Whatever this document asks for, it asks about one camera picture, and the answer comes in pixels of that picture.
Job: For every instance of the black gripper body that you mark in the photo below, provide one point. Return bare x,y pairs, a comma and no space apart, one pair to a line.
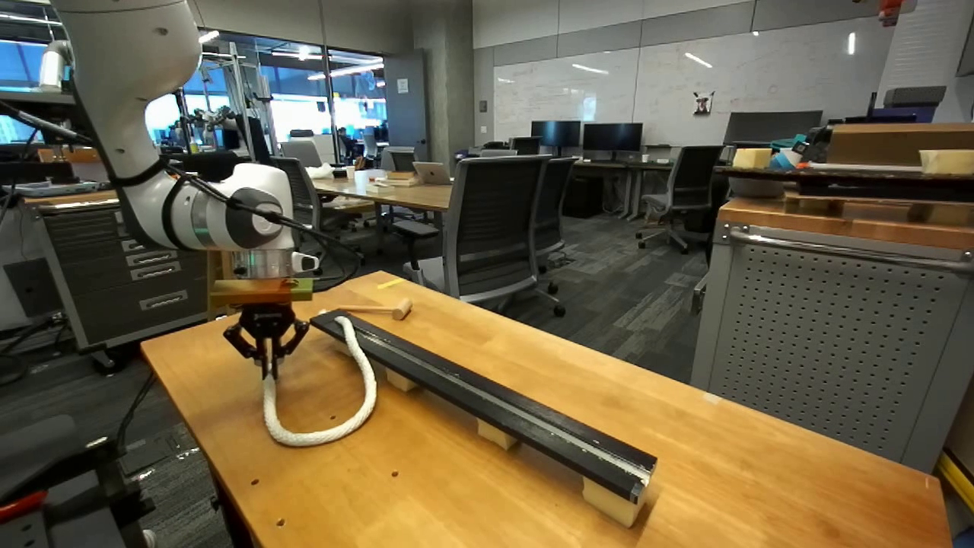
269,317

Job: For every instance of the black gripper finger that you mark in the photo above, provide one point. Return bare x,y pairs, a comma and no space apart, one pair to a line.
289,348
252,348

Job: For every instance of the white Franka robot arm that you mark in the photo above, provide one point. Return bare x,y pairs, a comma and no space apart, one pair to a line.
133,70

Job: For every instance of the small wooden support block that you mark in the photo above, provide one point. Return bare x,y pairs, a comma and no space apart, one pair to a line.
399,382
498,437

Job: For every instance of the long black block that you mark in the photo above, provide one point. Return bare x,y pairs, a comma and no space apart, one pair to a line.
489,396

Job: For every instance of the large wooden support block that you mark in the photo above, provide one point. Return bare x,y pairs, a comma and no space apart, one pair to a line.
614,500

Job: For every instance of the small wooden mallet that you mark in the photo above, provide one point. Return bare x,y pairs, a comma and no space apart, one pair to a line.
399,307

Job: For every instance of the dark office chair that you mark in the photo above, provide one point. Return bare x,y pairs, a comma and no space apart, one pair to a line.
346,208

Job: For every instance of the grey drawer cabinet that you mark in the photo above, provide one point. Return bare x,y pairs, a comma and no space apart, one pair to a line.
91,284

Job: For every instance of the wooden meeting table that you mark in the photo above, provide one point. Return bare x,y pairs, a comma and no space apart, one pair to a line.
390,188

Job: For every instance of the grey mesh office chair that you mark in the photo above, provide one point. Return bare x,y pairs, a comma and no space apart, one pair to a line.
492,222

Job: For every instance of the black computer monitor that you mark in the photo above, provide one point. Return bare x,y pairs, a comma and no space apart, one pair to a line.
556,134
614,139

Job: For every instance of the black office chair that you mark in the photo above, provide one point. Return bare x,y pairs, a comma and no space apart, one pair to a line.
692,180

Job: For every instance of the beige tape roll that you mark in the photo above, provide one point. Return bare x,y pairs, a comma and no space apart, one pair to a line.
750,158

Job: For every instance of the large dark display screen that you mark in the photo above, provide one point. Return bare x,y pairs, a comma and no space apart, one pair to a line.
771,124

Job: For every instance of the blue tool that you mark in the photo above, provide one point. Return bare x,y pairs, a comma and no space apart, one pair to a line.
789,153

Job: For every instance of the black shelf tray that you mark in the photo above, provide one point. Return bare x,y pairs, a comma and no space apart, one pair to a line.
863,184

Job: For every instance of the wooden box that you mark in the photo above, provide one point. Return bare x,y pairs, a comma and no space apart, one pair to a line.
899,140

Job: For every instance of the cream tape roll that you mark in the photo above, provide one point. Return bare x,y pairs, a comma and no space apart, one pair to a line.
948,161

